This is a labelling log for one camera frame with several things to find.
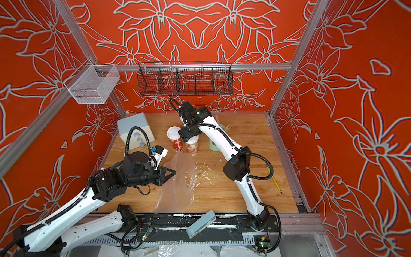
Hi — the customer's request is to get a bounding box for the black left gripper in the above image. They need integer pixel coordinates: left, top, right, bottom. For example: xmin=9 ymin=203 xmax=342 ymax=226
xmin=127 ymin=164 xmax=178 ymax=187

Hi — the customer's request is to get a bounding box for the clear plastic carrier bag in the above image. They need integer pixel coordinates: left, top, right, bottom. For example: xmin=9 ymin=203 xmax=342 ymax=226
xmin=154 ymin=152 xmax=197 ymax=213

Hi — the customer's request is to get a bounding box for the red milk tea cup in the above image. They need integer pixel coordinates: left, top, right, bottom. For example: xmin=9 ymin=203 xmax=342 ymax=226
xmin=185 ymin=136 xmax=199 ymax=156
xmin=167 ymin=126 xmax=184 ymax=152

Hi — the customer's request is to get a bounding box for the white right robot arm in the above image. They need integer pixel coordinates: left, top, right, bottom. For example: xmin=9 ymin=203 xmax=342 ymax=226
xmin=169 ymin=99 xmax=282 ymax=254

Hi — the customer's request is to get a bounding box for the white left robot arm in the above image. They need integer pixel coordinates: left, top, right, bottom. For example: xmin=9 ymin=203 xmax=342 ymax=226
xmin=1 ymin=126 xmax=176 ymax=257

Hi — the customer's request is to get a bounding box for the mint green tin canister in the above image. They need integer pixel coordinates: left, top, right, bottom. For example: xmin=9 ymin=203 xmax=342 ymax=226
xmin=208 ymin=123 xmax=228 ymax=152

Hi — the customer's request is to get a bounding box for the wooden stir sticks bundle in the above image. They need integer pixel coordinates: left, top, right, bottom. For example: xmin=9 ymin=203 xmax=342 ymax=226
xmin=225 ymin=124 xmax=233 ymax=132

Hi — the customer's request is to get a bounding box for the white mini drawer box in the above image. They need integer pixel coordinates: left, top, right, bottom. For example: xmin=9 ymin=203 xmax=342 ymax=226
xmin=117 ymin=113 xmax=155 ymax=150

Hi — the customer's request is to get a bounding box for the light blue foot pedal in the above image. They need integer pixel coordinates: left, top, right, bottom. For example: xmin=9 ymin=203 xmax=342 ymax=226
xmin=186 ymin=211 xmax=216 ymax=239

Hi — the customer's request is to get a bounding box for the yellow pencil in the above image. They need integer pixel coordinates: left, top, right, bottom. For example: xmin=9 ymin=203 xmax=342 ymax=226
xmin=266 ymin=165 xmax=283 ymax=195

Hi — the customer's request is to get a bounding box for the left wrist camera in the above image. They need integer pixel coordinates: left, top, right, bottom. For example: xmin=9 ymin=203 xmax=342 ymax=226
xmin=151 ymin=146 xmax=168 ymax=170

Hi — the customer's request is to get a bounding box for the black wire wall basket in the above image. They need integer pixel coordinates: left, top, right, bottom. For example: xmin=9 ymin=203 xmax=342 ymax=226
xmin=137 ymin=62 xmax=234 ymax=96

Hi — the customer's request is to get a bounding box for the white wire mesh basket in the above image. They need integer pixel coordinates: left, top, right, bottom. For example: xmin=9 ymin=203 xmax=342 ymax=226
xmin=64 ymin=59 xmax=120 ymax=105

